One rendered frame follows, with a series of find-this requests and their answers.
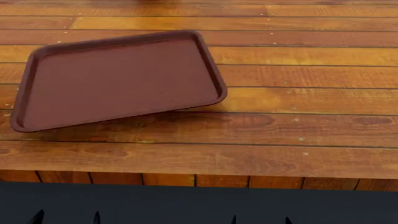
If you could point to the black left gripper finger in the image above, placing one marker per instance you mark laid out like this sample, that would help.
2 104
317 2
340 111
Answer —
38 218
96 219

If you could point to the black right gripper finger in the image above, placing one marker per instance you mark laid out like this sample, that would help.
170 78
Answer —
233 220
288 221

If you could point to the dark red plastic tray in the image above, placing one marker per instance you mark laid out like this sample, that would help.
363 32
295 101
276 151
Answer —
118 81

